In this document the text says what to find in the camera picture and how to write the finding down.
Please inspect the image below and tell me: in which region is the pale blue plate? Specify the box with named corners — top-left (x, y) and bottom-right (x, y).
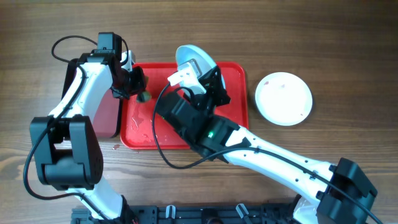
top-left (175, 44), bottom-right (216, 95)

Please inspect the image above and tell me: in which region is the black tray with red water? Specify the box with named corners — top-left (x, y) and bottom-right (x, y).
top-left (62, 58), bottom-right (122, 139)

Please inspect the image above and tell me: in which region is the red plastic serving tray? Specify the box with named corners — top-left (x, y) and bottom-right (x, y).
top-left (120, 62), bottom-right (249, 150)

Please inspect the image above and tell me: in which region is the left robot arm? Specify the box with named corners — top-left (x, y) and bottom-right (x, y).
top-left (23, 32), bottom-right (150, 223)

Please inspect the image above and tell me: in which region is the white plate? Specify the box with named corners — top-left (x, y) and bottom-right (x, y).
top-left (254, 72), bottom-right (313, 126)

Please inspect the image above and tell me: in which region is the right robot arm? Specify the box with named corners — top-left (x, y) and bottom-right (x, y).
top-left (154, 67), bottom-right (377, 223)

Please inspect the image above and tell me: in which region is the green and yellow sponge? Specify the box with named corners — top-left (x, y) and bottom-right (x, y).
top-left (136, 91), bottom-right (152, 103)

